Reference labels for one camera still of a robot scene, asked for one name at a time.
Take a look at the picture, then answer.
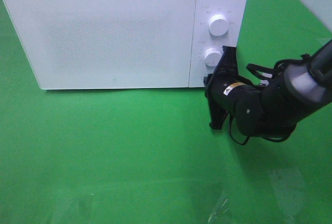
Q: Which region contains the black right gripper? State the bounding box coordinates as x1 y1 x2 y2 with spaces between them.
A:
204 46 256 130

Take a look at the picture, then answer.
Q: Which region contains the white microwave knob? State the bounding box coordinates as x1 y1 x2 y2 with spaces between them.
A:
208 13 229 36
204 48 223 67

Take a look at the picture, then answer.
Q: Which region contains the white microwave door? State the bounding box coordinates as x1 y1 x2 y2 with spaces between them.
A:
4 0 195 89

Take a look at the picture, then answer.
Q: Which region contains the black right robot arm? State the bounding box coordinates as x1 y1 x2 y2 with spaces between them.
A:
204 43 331 142

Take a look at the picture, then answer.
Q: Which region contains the white microwave oven body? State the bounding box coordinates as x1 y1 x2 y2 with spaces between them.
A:
4 0 249 89

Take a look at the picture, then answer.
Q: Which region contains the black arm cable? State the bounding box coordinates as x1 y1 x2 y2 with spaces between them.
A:
227 54 312 146

